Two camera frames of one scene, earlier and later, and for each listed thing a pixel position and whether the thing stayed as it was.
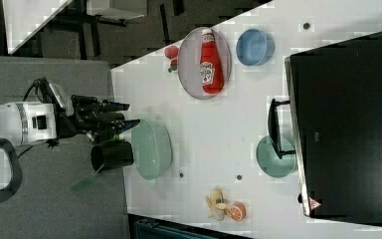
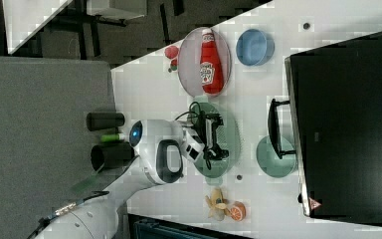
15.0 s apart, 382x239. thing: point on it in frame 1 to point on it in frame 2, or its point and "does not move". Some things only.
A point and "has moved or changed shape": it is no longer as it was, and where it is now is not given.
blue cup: (255, 47) does not move
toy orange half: (238, 211) does not move
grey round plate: (189, 57) does not move
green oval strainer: (151, 149) has moved or changed shape
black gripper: (88, 115) to (205, 125)
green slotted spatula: (89, 181) does not move
